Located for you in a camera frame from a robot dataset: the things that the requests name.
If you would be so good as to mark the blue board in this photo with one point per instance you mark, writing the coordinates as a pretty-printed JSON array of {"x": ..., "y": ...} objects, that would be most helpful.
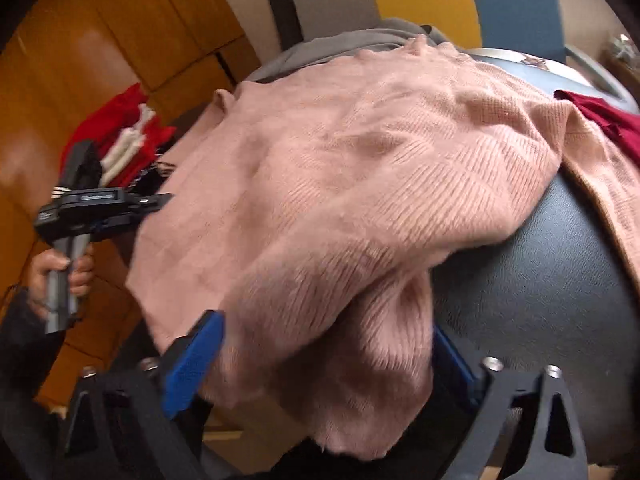
[{"x": 515, "y": 5}]

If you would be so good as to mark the bright red garment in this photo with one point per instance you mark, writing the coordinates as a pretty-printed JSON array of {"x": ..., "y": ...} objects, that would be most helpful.
[{"x": 115, "y": 110}]

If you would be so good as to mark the white printed cloth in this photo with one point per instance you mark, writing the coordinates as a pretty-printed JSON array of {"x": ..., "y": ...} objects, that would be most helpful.
[{"x": 530, "y": 61}]

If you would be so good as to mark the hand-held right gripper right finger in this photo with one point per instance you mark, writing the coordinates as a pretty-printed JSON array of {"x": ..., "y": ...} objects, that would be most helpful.
[{"x": 452, "y": 367}]

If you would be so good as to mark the grey board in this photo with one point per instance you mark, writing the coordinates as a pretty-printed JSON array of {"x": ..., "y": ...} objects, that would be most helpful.
[{"x": 335, "y": 0}]

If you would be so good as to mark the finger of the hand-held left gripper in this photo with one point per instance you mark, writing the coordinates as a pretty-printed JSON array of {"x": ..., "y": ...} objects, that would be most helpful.
[{"x": 152, "y": 202}]

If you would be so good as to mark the person's left hand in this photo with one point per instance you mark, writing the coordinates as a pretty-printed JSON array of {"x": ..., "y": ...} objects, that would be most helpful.
[{"x": 80, "y": 275}]

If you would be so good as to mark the black board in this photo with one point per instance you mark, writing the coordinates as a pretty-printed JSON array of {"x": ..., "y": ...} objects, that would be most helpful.
[{"x": 282, "y": 10}]

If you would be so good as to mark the grey garment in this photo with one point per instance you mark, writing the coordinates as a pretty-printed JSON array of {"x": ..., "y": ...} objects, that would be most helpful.
[{"x": 340, "y": 45}]

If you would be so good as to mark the pink knit sweater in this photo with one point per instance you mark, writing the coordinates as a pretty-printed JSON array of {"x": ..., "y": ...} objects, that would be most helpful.
[{"x": 325, "y": 185}]

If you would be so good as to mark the dark red garment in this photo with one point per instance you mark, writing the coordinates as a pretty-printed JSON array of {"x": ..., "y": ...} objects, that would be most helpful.
[{"x": 610, "y": 120}]

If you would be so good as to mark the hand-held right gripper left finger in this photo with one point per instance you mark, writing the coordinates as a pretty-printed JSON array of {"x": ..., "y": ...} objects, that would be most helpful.
[{"x": 192, "y": 365}]

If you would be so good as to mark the person's left forearm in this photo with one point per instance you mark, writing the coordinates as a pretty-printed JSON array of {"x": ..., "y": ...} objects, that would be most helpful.
[{"x": 30, "y": 345}]

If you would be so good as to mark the shiny clear object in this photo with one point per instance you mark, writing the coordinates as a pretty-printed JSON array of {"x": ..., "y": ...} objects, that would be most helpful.
[{"x": 622, "y": 46}]

